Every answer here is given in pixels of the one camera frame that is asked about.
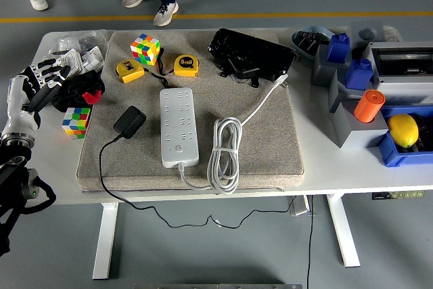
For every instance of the grey block with round hole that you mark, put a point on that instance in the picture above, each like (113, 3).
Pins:
(367, 33)

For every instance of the clear plastic bag of parts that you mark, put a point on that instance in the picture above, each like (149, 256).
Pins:
(67, 40)

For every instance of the table height control panel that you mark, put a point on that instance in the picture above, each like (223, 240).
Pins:
(399, 195)

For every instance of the grey electrical enclosure box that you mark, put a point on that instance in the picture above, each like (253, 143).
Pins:
(399, 86)

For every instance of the grey metal bracket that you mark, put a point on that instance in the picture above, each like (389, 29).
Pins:
(299, 206)

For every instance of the white wall socket panel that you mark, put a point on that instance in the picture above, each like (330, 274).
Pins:
(74, 60)

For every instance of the black cloth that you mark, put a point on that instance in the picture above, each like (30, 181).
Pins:
(72, 91)

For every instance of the large colourful puzzle cube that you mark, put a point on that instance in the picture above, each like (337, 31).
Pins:
(145, 48)

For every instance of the yellow tape measure printed five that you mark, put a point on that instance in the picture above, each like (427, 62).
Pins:
(186, 65)

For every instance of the small colourful puzzle cube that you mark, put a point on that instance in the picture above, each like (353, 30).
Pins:
(76, 123)

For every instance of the black binder clips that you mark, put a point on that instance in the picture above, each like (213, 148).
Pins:
(309, 43)

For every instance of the beige rounded object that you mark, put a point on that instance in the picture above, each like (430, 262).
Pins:
(393, 33)

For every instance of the yellow lemon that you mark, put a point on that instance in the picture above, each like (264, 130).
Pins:
(402, 131)

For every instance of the white table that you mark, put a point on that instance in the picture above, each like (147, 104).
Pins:
(338, 174)

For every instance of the glossy black case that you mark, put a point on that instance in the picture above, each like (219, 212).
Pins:
(250, 53)

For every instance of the grey-brown mat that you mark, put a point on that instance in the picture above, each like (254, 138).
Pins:
(264, 140)

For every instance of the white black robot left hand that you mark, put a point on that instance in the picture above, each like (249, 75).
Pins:
(18, 109)

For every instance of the black pen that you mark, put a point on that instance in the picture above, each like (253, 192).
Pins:
(58, 52)

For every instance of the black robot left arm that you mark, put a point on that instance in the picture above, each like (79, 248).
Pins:
(17, 174)

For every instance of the black power adapter plug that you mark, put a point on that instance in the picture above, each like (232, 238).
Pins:
(130, 121)

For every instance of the yellow tape measure dark label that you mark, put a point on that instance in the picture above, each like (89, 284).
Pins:
(129, 72)

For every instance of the red clip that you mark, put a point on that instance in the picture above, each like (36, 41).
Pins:
(91, 97)

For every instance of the blue bottle-shaped block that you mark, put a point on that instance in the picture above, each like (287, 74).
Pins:
(358, 76)
(338, 48)

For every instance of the white plastic socket part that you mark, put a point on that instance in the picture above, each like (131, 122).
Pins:
(91, 59)

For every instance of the blue plastic bin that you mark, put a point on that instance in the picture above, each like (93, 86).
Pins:
(406, 158)

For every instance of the white power strip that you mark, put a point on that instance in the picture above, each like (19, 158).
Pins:
(181, 126)

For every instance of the orange cylinder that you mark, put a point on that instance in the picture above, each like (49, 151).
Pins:
(368, 106)

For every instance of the black item in bin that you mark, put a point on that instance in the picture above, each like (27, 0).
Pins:
(426, 133)

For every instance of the blue-grey bowl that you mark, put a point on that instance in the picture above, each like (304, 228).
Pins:
(299, 37)

